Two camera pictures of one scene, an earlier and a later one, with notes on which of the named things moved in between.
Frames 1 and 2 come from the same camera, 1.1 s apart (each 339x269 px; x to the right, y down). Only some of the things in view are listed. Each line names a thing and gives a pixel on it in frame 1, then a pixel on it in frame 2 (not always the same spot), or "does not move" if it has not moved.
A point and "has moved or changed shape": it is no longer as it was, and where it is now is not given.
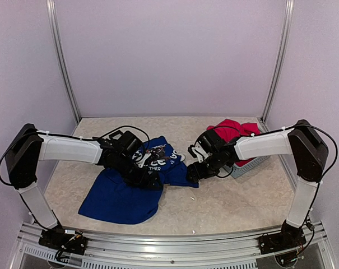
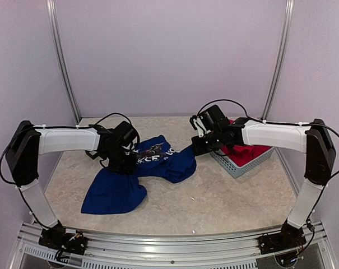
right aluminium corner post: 281,64 does not move
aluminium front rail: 121,251 does not move
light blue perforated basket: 240,169 does not move
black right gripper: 196,174 → 199,149
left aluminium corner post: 51,13 does not move
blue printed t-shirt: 111,200 has moved or changed shape
